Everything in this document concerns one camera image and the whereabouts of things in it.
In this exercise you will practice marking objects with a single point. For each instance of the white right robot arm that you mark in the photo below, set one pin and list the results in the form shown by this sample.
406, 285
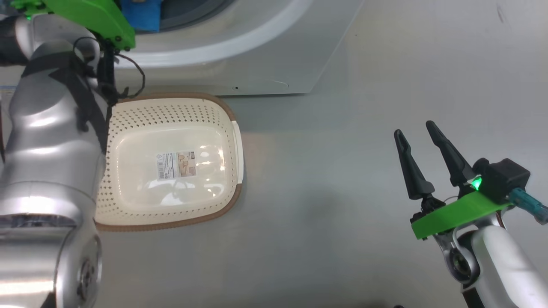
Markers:
505, 265

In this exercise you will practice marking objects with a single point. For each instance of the cream perforated basket brown rim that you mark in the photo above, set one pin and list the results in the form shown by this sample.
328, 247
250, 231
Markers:
171, 205

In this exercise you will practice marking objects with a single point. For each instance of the teal right camera connector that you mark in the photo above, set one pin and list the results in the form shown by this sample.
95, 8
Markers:
531, 207

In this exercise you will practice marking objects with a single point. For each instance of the printed basket label sticker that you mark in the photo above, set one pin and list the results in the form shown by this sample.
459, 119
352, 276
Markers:
175, 165

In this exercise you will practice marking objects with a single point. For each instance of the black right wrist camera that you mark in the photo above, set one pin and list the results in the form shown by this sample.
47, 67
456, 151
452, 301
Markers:
503, 177

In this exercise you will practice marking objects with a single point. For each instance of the white front-load washing machine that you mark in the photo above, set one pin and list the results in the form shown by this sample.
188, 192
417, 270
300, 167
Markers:
257, 64

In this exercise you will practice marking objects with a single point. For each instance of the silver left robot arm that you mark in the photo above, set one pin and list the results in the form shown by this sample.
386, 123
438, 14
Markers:
47, 149

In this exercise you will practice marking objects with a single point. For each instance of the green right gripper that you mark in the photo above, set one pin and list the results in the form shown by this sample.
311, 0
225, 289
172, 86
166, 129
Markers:
458, 214

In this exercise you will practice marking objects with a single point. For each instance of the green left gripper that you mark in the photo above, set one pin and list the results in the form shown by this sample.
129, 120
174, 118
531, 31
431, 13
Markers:
85, 17

